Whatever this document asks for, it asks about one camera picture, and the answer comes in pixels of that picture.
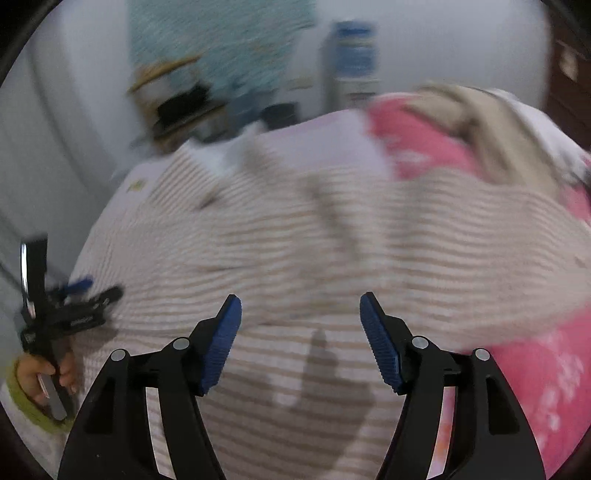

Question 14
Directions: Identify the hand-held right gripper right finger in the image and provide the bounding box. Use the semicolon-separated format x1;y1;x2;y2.
359;292;546;480

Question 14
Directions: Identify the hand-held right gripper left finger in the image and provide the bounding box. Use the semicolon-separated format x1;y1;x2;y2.
58;295;243;480

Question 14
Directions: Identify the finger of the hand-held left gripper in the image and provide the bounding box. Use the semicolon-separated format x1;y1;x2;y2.
60;286;124;330
60;276;95;298

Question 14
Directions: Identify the beige white checked sweater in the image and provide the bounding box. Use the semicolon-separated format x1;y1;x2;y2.
69;148;591;480

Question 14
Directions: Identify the beige clothes pile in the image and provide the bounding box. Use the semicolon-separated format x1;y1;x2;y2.
406;83;561;199

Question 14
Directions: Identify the person's left hand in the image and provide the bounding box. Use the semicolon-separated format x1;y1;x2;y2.
17;348;77;406

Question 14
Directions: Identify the white curtain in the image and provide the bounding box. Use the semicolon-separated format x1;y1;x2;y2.
0;41;139;324

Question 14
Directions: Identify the pink floral blanket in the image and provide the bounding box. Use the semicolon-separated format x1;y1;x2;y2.
367;95;591;480

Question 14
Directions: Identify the black bag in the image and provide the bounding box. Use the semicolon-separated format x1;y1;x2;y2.
154;87;219;126

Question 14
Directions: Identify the wooden chair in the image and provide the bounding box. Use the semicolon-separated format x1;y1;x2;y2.
127;54;232;154

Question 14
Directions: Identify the white water dispenser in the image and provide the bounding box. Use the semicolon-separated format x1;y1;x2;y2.
321;41;385;112

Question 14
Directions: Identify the white cloth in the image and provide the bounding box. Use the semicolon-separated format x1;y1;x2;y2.
489;88;588;185

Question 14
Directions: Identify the teal floral hanging cloth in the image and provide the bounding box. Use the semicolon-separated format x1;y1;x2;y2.
127;0;317;95

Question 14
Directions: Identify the brown wooden door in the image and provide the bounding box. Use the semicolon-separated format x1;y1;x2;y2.
547;28;591;153

